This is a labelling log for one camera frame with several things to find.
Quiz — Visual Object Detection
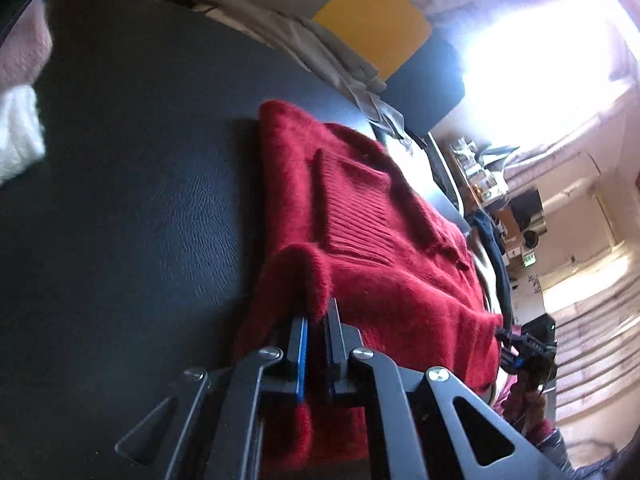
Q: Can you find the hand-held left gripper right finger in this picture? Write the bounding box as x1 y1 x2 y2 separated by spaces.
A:
322 299 569 480

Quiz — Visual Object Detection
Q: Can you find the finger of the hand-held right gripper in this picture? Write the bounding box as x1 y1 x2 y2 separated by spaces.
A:
494 329 527 374

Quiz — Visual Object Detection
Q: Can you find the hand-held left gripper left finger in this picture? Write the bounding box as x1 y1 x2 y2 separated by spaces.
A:
115 315 310 480

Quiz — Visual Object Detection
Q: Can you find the navy knit sweater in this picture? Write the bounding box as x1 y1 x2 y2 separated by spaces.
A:
471 209 517 332

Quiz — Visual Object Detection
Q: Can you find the black monitor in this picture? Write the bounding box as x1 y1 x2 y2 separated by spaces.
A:
509 189 544 234

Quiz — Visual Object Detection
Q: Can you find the red knit sweater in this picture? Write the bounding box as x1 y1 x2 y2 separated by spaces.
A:
232 100 506 467

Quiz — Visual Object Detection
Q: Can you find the pale pink cloth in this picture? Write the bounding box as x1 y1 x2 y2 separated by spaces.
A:
0 0 56 92

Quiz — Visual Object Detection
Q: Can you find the grey yellow blue sofa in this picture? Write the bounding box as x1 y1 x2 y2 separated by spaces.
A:
125 0 469 134

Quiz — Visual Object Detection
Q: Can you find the window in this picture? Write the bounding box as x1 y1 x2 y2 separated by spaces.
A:
450 0 628 147

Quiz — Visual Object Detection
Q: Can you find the white knit sweater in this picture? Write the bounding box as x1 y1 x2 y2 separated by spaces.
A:
0 84 47 187

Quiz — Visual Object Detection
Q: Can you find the grey garment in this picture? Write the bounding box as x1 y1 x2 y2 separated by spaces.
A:
192 0 420 154

